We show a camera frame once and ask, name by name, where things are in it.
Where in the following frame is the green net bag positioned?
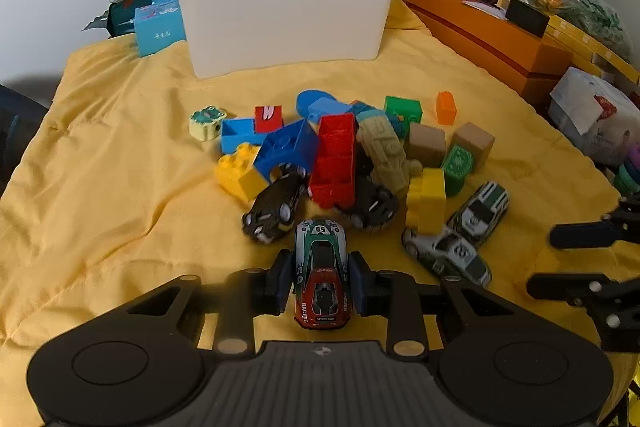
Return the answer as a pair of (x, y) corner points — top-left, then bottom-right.
(530, 0), (636, 58)

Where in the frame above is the blue toy block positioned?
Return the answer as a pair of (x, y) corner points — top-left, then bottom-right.
(220, 117), (273, 155)

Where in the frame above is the large blue toy brick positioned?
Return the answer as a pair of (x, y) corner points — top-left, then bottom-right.
(252, 119), (320, 185)

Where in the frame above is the black toy car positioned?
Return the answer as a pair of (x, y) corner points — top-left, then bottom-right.
(241, 164), (308, 244)
(332, 179), (401, 235)

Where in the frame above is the light blue carton box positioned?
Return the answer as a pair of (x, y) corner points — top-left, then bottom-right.
(134, 0), (187, 58)

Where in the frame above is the wooden cube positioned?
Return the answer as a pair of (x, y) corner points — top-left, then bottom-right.
(451, 122), (496, 170)
(407, 122), (447, 168)

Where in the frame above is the yellow toy brick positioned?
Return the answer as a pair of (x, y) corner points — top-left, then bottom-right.
(406, 167), (447, 235)
(215, 143), (271, 204)

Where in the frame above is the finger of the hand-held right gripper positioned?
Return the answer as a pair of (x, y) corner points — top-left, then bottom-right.
(549, 196), (640, 250)
(526, 272), (640, 353)

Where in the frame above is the red printed toy block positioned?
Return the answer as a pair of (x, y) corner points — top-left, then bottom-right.
(254, 105), (285, 135)

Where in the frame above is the green toy brick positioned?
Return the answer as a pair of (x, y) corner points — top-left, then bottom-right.
(384, 95), (423, 125)

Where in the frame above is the white bag with red print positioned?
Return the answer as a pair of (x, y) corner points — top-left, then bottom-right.
(550, 67), (640, 165)

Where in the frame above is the white plastic bin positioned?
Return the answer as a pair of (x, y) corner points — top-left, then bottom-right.
(164, 0), (412, 80)

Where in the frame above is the stack of yellow boxes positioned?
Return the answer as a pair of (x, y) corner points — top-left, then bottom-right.
(545, 14), (640, 82)

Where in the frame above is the red toy brick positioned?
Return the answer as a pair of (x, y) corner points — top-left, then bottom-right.
(307, 113), (360, 210)

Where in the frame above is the blue toy disc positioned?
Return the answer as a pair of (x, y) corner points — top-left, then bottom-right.
(295, 89), (341, 122)

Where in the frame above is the small black box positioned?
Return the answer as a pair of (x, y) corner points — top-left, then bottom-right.
(505, 0), (551, 38)

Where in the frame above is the large orange box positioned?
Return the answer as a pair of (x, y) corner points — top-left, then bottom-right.
(406, 0), (573, 100)

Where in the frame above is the white green toy car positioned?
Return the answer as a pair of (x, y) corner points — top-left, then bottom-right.
(446, 181), (511, 248)
(401, 227), (493, 287)

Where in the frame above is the red green racing toy car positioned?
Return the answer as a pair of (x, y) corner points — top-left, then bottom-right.
(292, 218), (357, 330)

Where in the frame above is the light blue toy brick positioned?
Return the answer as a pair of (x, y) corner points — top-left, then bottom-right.
(307, 98), (353, 128)

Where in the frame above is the orange toy brick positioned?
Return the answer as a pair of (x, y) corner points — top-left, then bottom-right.
(436, 91), (458, 126)

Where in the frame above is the green cylinder block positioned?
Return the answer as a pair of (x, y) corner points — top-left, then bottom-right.
(441, 144), (475, 198)

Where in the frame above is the teal toy car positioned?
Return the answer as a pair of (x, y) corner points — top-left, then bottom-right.
(350, 101), (406, 140)

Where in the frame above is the stack of coloured rings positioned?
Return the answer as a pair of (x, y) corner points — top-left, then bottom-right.
(612, 142), (640, 198)

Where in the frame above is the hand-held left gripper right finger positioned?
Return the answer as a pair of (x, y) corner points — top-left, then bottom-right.
(347, 251), (516, 358)

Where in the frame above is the beige toy car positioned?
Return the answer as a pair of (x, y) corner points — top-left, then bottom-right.
(356, 116), (423, 200)

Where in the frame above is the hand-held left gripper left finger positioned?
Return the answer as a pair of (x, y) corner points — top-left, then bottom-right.
(125, 252), (293, 355)

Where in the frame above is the pale yellow dinosaur block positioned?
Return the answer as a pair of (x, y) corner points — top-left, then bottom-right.
(188, 105), (228, 142)

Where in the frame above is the yellow blanket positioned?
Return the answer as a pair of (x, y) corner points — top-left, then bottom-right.
(0, 0), (636, 427)

